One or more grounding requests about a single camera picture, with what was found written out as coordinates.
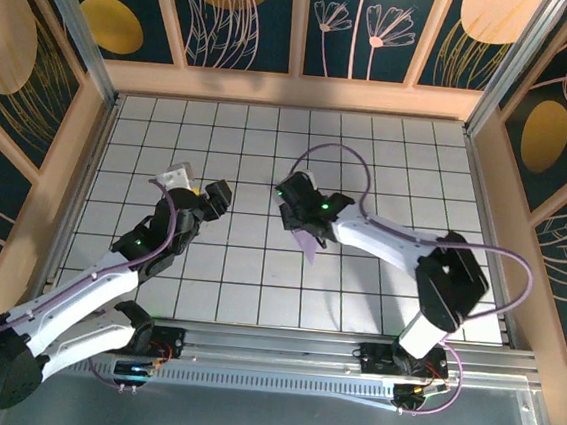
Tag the teal wall panel cream circle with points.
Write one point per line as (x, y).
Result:
(448, 17)

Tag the aluminium frame post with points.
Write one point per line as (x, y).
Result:
(512, 69)
(83, 37)

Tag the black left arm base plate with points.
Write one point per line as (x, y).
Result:
(170, 342)

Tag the teal wall panel cream disc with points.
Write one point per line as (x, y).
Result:
(2, 110)

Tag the aluminium mounting rail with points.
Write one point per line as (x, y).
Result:
(271, 344)

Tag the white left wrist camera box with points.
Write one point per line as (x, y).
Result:
(176, 177)

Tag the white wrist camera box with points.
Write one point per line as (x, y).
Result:
(176, 177)
(309, 177)

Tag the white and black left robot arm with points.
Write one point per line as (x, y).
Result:
(90, 284)

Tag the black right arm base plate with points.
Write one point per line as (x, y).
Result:
(375, 359)

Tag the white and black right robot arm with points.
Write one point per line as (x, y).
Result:
(376, 239)

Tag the teal wall panel pink flowers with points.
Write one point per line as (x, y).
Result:
(393, 67)

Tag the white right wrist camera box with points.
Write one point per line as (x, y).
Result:
(309, 177)

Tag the aluminium side rail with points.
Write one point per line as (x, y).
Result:
(484, 191)
(77, 203)

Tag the teal wall panel orange circle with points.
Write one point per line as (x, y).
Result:
(276, 31)

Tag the grey metal sheet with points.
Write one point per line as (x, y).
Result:
(263, 421)

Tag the light purple paper sheet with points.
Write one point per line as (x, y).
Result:
(307, 247)

